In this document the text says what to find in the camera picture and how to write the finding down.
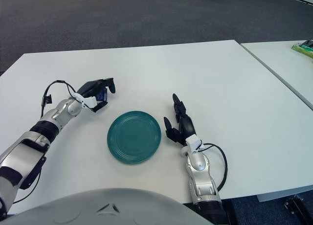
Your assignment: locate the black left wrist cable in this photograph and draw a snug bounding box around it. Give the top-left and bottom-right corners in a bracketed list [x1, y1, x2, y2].
[41, 80, 82, 118]

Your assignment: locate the blue gum box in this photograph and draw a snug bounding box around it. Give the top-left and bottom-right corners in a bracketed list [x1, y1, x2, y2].
[97, 88, 109, 101]

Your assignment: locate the grey robot torso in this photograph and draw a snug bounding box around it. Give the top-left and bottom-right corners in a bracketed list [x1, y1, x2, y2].
[0, 187, 216, 225]

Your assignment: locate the black table leg foot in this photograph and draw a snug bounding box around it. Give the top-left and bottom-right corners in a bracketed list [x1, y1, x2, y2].
[283, 194, 313, 225]

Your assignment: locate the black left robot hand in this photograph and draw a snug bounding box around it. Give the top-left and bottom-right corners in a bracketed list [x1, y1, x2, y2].
[77, 77, 116, 113]

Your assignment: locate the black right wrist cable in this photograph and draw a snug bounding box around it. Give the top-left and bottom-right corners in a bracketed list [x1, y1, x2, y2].
[195, 143, 229, 190]

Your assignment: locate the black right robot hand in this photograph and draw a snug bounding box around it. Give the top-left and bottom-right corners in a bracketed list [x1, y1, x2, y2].
[163, 92, 204, 154]

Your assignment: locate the green packaged item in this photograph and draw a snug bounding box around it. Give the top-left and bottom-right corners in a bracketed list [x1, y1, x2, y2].
[291, 39, 313, 59]

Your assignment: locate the white table frame bracket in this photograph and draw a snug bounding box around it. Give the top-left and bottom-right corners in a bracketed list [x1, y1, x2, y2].
[256, 187, 298, 203]

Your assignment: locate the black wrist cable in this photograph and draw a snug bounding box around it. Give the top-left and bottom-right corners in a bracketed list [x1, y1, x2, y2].
[195, 143, 229, 190]
[41, 80, 82, 118]

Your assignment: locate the green round plate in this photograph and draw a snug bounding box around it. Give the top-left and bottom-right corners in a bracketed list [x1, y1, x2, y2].
[107, 110, 162, 165]

